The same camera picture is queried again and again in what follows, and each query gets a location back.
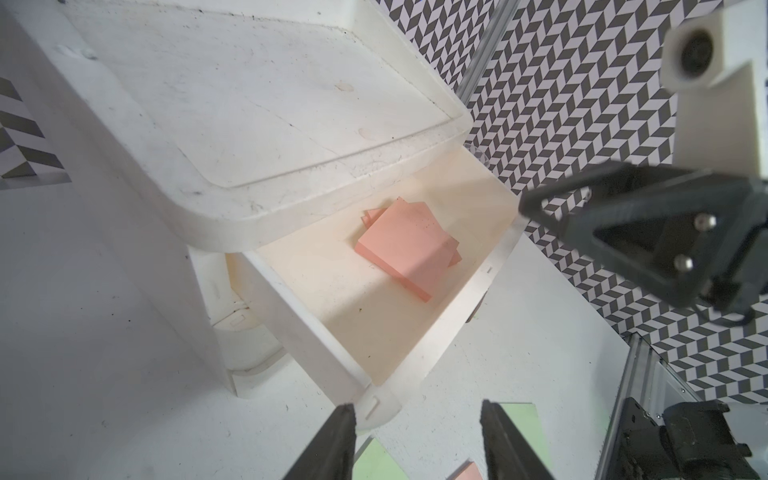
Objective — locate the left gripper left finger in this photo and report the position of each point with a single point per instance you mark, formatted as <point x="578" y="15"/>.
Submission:
<point x="330" y="454"/>

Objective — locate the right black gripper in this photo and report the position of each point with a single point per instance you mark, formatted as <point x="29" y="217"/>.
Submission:
<point x="682" y="235"/>

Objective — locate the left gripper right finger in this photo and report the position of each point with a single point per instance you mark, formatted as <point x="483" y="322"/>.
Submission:
<point x="508" y="455"/>

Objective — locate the pink sticky note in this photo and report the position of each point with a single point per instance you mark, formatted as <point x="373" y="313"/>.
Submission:
<point x="370" y="216"/>
<point x="468" y="470"/>
<point x="409" y="247"/>

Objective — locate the white top drawer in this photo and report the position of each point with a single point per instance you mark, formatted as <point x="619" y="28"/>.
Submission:
<point x="362" y="337"/>

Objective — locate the green sticky note upper right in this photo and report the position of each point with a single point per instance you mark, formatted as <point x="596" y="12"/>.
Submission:
<point x="526" y="419"/>

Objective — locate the green sticky note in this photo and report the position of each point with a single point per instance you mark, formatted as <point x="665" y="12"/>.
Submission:
<point x="526" y="419"/>
<point x="373" y="462"/>

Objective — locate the green sticky note centre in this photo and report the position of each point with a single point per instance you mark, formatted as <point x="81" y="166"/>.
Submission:
<point x="373" y="462"/>

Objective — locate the white three-drawer plastic cabinet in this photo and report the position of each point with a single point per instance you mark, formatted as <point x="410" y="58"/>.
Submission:
<point x="197" y="129"/>

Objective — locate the aluminium front rail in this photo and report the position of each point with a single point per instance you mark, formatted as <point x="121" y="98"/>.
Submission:
<point x="648" y="386"/>

